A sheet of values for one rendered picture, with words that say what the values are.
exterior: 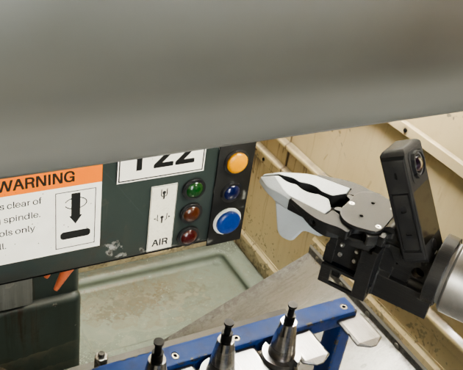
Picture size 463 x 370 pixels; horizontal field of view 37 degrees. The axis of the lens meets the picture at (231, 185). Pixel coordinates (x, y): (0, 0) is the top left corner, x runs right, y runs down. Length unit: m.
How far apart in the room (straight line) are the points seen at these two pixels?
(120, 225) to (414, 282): 0.31
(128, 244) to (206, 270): 1.52
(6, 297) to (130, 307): 0.58
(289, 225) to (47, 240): 0.25
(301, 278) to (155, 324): 0.45
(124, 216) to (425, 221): 0.30
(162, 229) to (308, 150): 1.18
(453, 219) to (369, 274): 0.85
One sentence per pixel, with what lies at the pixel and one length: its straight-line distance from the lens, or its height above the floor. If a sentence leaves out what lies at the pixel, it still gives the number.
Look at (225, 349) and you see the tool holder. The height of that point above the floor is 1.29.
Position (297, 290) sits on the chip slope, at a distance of 1.92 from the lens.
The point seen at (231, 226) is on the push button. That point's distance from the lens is 0.81.
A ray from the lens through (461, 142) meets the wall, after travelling 1.49.
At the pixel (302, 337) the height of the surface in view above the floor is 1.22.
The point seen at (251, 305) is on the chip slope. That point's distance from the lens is 1.92.
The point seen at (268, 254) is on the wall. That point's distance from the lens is 2.21.
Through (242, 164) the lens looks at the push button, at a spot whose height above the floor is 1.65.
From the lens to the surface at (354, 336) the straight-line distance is 1.23.
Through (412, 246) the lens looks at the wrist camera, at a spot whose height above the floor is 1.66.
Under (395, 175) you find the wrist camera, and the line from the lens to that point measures 0.66.
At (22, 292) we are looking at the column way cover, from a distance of 1.64.
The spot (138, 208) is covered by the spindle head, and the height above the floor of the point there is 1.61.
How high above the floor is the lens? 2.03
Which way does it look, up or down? 32 degrees down
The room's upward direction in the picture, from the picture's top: 9 degrees clockwise
